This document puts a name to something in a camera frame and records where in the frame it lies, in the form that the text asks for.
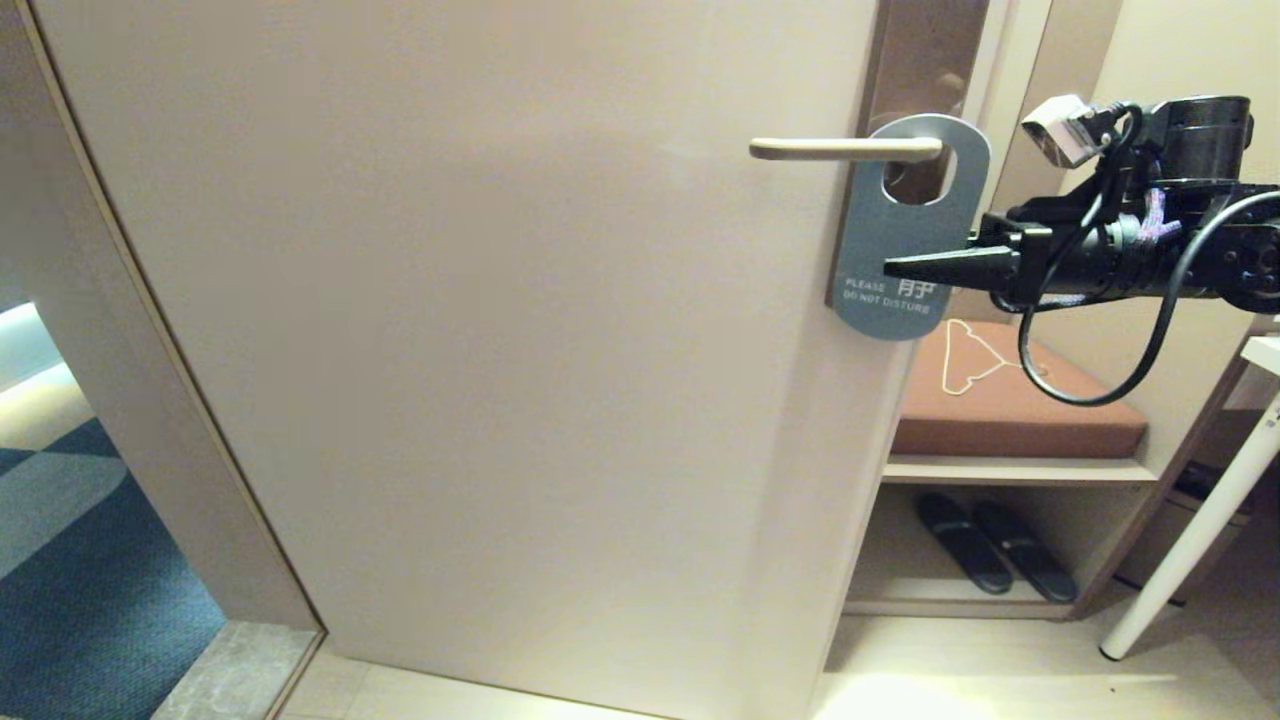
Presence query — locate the black slipper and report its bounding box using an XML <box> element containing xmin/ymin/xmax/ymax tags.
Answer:
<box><xmin>916</xmin><ymin>493</ymin><xmax>1013</xmax><ymax>596</ymax></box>
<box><xmin>973</xmin><ymin>500</ymin><xmax>1079</xmax><ymax>605</ymax></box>

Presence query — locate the brown metal lock plate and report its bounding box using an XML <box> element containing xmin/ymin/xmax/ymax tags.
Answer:
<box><xmin>855</xmin><ymin>0</ymin><xmax>991</xmax><ymax>206</ymax></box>

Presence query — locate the beige room door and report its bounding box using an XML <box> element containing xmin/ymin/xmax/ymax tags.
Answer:
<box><xmin>30</xmin><ymin>0</ymin><xmax>993</xmax><ymax>720</ymax></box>

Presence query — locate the white wire clothes hanger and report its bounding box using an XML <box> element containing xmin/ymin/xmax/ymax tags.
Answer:
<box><xmin>940</xmin><ymin>318</ymin><xmax>1049</xmax><ymax>397</ymax></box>

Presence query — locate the brown seat cushion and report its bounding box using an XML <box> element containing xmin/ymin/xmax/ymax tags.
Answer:
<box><xmin>892</xmin><ymin>318</ymin><xmax>1149</xmax><ymax>460</ymax></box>

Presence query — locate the brass lever door handle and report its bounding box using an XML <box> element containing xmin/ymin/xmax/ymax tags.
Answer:
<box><xmin>749</xmin><ymin>136</ymin><xmax>944</xmax><ymax>163</ymax></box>

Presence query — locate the blue do-not-disturb door hanger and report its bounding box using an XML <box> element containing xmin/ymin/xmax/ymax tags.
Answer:
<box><xmin>830</xmin><ymin>113</ymin><xmax>992</xmax><ymax>342</ymax></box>

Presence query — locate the white table leg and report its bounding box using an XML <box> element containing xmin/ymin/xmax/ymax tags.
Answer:
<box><xmin>1098</xmin><ymin>335</ymin><xmax>1280</xmax><ymax>664</ymax></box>

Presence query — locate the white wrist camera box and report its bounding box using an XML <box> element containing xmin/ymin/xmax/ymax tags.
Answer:
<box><xmin>1020</xmin><ymin>94</ymin><xmax>1101</xmax><ymax>169</ymax></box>

